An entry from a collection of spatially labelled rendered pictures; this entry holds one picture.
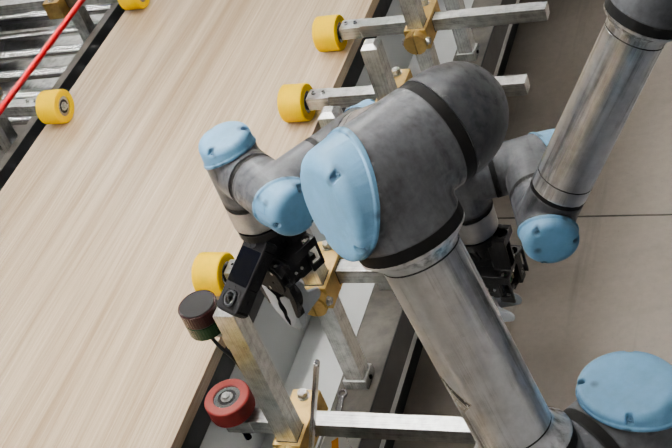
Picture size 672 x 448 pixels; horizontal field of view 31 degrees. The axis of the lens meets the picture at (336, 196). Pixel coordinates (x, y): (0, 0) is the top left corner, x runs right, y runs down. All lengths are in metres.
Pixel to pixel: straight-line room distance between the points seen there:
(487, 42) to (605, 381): 1.70
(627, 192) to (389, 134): 2.42
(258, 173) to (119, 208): 1.04
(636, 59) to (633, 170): 2.14
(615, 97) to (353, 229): 0.47
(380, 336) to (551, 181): 0.84
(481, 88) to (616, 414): 0.39
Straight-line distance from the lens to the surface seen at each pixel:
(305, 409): 2.02
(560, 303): 3.26
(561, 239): 1.59
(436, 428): 1.93
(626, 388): 1.38
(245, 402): 2.02
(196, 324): 1.80
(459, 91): 1.17
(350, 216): 1.12
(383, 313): 2.36
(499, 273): 1.81
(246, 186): 1.55
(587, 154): 1.53
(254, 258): 1.69
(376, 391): 2.23
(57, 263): 2.51
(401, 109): 1.16
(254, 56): 2.84
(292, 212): 1.51
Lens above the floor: 2.32
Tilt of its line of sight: 38 degrees down
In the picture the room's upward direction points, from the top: 22 degrees counter-clockwise
